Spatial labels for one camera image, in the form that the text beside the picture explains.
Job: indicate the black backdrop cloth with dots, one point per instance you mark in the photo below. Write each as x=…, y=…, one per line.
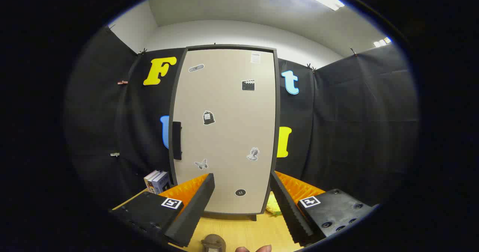
x=336, y=132

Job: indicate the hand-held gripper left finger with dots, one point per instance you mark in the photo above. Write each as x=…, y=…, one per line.
x=194, y=210

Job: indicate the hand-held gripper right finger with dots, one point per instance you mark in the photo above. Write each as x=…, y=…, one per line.
x=288, y=207

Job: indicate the blue book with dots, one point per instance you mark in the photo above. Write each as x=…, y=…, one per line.
x=162, y=182

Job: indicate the white book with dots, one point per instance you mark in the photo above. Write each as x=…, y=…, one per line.
x=149, y=179

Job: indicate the brown fluffy shoe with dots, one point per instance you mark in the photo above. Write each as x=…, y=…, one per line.
x=213, y=241

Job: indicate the grey shoe cabinet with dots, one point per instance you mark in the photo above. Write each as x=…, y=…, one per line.
x=278, y=102

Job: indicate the small ceiling light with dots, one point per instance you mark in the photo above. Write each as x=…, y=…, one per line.
x=381, y=42

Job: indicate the yellow round object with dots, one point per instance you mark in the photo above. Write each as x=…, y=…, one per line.
x=272, y=206

